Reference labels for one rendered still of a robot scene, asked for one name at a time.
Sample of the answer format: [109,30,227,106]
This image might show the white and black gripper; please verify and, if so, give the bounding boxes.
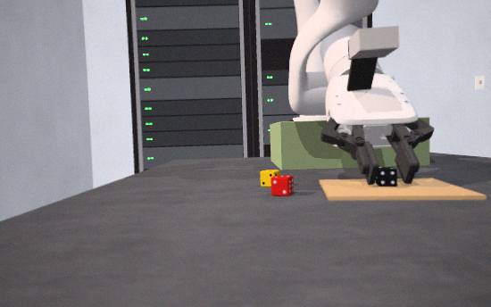
[320,66,434,185]

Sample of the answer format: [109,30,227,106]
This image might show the yellow die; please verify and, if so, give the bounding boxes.
[261,170,280,187]

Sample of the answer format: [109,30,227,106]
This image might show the tan flat mat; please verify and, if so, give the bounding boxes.
[320,178,487,201]

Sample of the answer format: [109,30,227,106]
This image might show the black die with white pips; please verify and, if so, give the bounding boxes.
[376,167,397,187]

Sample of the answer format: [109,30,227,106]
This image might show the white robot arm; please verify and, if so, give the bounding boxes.
[288,0,400,121]

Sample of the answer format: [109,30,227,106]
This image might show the red die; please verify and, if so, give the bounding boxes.
[271,176,294,196]

